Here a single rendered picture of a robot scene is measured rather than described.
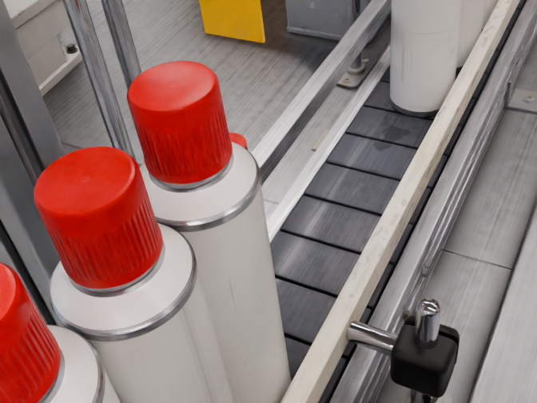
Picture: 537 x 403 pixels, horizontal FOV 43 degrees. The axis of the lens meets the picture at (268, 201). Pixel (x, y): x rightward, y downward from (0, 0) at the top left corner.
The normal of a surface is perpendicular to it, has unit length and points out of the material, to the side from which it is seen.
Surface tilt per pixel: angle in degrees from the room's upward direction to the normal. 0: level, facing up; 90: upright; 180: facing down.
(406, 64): 90
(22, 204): 90
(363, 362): 0
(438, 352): 0
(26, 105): 90
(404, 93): 90
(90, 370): 45
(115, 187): 2
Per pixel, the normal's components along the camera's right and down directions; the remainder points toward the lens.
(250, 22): -0.46, 0.65
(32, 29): 0.91, 0.21
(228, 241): 0.47, 0.57
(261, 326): 0.69, 0.44
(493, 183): -0.11, -0.72
